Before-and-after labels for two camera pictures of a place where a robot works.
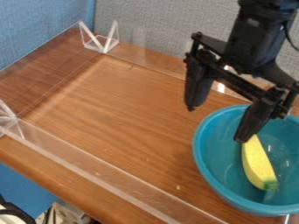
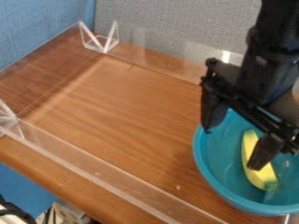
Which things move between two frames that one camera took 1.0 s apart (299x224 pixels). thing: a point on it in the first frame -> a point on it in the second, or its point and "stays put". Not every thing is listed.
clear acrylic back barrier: x=161 y=49 stays put
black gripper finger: x=263 y=110 -> x=265 y=152
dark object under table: x=12 y=209 stays put
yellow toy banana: x=256 y=165 stays put
